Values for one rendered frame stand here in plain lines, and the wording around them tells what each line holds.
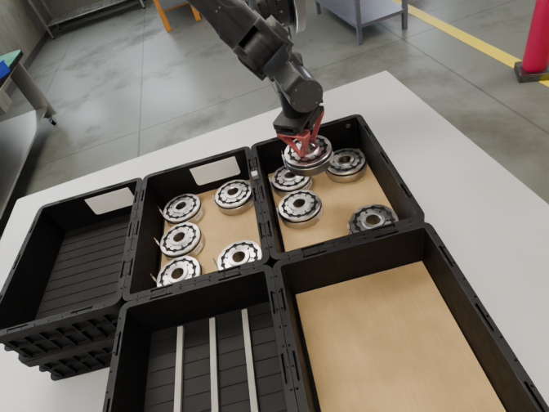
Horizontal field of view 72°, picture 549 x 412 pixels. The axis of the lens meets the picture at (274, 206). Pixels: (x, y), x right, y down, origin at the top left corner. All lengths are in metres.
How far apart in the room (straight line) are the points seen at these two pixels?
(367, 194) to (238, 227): 0.33
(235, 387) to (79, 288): 0.49
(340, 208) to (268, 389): 0.43
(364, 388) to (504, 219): 0.58
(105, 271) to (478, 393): 0.82
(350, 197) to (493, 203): 0.38
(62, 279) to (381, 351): 0.78
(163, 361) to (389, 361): 0.42
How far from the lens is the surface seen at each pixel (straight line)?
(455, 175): 1.18
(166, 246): 0.94
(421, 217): 0.74
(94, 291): 1.01
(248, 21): 0.64
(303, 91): 0.63
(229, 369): 0.75
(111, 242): 1.10
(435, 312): 0.75
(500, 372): 0.66
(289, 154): 0.82
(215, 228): 0.96
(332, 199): 0.93
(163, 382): 0.80
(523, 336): 0.91
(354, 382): 0.69
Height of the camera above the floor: 1.48
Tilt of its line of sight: 43 degrees down
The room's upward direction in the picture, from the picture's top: 19 degrees counter-clockwise
